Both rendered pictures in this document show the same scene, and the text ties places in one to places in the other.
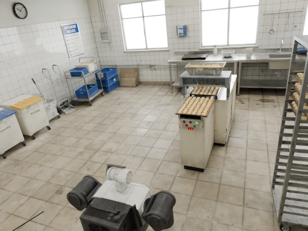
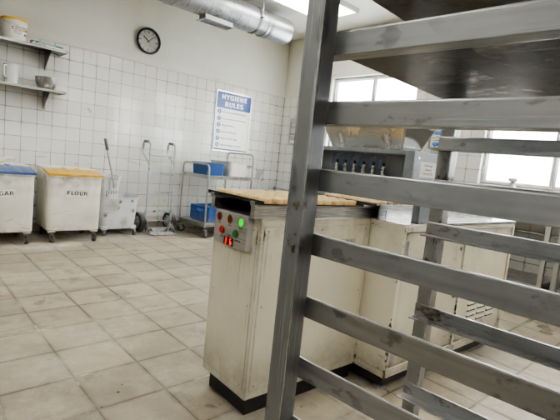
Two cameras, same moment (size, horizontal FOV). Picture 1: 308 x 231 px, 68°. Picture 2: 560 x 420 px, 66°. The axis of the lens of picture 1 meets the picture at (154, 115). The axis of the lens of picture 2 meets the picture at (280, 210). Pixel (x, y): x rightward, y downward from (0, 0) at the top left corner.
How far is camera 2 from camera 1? 1.96 m
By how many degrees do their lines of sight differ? 29
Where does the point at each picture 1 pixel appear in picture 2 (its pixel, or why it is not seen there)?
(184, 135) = (217, 267)
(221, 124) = (378, 304)
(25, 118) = (52, 196)
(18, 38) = (125, 78)
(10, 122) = (16, 187)
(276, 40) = not seen: outside the picture
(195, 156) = (229, 343)
